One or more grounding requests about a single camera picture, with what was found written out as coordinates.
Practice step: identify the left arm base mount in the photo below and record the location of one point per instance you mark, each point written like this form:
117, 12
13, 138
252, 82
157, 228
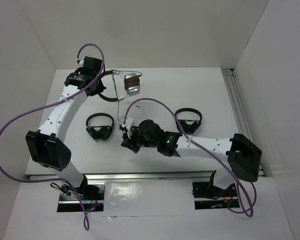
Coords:
93, 200

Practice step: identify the aluminium front rail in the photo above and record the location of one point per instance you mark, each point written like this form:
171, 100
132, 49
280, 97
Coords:
188, 175

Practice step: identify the left black headphones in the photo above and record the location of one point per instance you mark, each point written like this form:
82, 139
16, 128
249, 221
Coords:
99, 132

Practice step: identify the black headphones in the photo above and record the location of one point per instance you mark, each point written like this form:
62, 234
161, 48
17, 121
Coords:
99, 132
189, 126

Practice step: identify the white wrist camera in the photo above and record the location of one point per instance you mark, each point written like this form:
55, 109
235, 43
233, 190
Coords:
126, 123
80, 61

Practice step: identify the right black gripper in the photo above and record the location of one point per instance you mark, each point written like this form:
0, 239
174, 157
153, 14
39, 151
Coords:
128, 141

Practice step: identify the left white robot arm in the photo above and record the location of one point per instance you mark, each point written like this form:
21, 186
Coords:
46, 145

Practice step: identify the aluminium side rail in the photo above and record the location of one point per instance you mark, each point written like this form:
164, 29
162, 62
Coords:
236, 103

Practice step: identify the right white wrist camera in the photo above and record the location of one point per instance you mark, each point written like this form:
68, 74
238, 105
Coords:
126, 123

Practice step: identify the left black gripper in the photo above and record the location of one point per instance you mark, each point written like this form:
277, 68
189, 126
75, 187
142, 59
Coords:
100, 88

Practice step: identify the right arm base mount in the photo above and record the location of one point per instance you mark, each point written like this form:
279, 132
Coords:
208, 197

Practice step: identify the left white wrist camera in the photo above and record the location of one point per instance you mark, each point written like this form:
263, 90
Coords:
80, 61

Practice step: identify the right black headphones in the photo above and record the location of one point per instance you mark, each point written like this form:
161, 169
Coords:
189, 126

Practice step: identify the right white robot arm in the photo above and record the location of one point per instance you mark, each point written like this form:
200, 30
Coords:
239, 157

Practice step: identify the brown silver headphones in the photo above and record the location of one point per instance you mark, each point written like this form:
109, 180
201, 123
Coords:
131, 80

